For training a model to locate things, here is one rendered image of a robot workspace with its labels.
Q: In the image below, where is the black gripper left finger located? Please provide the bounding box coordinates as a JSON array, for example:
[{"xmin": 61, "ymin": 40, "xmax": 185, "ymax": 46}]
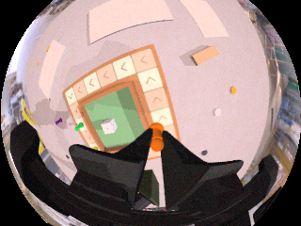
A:
[{"xmin": 69, "ymin": 128, "xmax": 153, "ymax": 208}]

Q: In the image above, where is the pale pink flat slab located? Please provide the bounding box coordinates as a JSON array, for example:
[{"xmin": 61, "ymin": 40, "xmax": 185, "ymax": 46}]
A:
[{"xmin": 39, "ymin": 40, "xmax": 69, "ymax": 101}]

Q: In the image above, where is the white die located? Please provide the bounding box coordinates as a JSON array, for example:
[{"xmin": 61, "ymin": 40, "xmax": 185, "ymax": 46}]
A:
[{"xmin": 102, "ymin": 118, "xmax": 118, "ymax": 135}]

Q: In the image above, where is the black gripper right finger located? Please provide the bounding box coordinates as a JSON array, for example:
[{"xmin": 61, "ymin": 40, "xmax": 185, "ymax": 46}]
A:
[{"xmin": 161, "ymin": 131, "xmax": 245, "ymax": 211}]

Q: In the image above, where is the green game pawn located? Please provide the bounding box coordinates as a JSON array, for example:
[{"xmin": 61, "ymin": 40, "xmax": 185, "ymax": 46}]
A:
[{"xmin": 74, "ymin": 123, "xmax": 84, "ymax": 132}]

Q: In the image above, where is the cream rectangular block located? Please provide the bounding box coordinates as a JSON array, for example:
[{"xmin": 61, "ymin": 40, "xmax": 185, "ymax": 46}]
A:
[{"xmin": 191, "ymin": 46, "xmax": 219, "ymax": 67}]

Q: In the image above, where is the white rectangular card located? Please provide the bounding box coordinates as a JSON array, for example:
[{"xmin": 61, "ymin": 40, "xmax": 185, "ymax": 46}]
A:
[{"xmin": 89, "ymin": 0, "xmax": 174, "ymax": 44}]

